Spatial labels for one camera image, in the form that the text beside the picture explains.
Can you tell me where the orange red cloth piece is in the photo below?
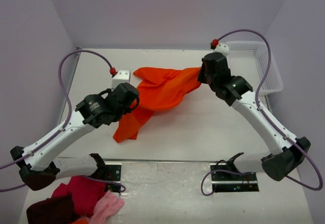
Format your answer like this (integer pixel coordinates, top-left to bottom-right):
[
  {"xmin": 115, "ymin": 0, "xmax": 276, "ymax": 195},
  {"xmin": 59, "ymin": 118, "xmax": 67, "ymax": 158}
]
[{"xmin": 72, "ymin": 217, "xmax": 89, "ymax": 224}]

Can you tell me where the orange t shirt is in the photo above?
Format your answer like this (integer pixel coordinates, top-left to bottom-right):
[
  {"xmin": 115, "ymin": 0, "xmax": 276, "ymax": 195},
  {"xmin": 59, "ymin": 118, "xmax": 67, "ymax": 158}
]
[{"xmin": 113, "ymin": 67, "xmax": 201, "ymax": 143}]

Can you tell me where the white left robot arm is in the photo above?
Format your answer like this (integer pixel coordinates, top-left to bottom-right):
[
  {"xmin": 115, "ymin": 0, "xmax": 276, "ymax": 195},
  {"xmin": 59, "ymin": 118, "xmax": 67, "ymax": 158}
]
[{"xmin": 10, "ymin": 82, "xmax": 140, "ymax": 191}]

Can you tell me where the pink t shirt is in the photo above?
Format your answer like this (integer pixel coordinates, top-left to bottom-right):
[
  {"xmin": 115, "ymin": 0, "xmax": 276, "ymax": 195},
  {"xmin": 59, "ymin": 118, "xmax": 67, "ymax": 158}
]
[{"xmin": 88, "ymin": 191, "xmax": 124, "ymax": 224}]

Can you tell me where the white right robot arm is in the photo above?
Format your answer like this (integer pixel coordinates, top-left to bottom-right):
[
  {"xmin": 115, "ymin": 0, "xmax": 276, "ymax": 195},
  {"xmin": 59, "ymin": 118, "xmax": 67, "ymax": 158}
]
[{"xmin": 198, "ymin": 52, "xmax": 310, "ymax": 181}]

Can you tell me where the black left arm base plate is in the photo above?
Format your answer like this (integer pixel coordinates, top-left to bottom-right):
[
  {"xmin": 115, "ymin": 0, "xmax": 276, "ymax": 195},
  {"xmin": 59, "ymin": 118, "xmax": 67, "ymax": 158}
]
[{"xmin": 100, "ymin": 164, "xmax": 122, "ymax": 193}]

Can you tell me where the dark maroon t shirt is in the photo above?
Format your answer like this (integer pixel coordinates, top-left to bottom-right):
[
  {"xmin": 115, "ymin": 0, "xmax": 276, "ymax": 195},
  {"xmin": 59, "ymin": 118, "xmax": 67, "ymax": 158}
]
[{"xmin": 26, "ymin": 197, "xmax": 79, "ymax": 224}]

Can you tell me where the white plastic basket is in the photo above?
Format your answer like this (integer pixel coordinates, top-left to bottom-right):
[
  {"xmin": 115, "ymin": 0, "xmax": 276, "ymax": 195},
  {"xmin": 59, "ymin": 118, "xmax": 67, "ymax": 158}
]
[{"xmin": 226, "ymin": 41, "xmax": 283, "ymax": 96}]

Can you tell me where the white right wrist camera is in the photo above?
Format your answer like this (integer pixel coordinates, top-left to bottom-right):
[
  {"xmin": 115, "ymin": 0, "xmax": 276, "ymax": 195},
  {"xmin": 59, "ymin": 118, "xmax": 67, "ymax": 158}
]
[{"xmin": 214, "ymin": 42, "xmax": 230, "ymax": 57}]

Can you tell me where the crimson red t shirt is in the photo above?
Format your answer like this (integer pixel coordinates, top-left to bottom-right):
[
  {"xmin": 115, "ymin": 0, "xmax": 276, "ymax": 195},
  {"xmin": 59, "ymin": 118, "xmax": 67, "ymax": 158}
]
[{"xmin": 52, "ymin": 176, "xmax": 106, "ymax": 217}]

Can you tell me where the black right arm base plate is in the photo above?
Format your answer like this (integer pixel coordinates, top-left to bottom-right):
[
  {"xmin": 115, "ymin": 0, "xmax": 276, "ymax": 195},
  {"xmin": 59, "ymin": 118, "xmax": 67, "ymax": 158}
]
[{"xmin": 211, "ymin": 172, "xmax": 259, "ymax": 193}]

